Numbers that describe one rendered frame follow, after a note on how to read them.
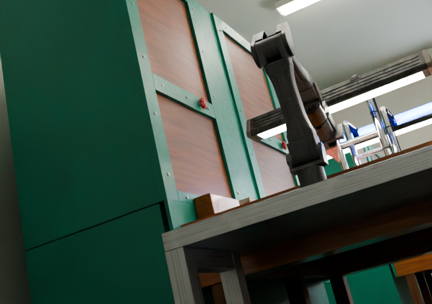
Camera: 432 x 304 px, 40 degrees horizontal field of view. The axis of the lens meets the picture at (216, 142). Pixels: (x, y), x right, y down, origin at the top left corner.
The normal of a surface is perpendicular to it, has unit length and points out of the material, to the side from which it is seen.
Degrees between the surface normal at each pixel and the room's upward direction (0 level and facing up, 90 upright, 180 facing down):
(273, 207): 90
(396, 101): 90
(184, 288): 90
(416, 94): 90
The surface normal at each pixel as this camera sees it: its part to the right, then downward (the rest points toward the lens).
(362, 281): -0.43, -0.20
